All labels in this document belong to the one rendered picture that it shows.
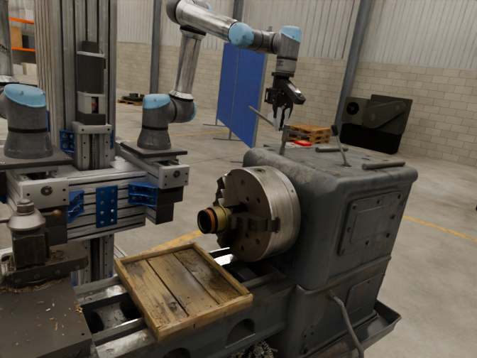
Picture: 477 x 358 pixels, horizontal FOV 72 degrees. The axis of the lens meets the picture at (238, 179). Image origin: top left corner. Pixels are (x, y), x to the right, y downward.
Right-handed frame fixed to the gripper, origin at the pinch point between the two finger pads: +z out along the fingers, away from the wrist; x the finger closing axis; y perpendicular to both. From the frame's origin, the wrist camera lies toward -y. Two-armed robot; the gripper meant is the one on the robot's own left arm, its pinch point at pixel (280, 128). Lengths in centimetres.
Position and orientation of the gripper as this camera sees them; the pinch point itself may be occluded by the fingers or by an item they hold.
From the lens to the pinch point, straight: 126.5
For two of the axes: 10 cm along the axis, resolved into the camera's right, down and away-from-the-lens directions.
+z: -1.2, 9.5, 3.0
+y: -5.9, -3.1, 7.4
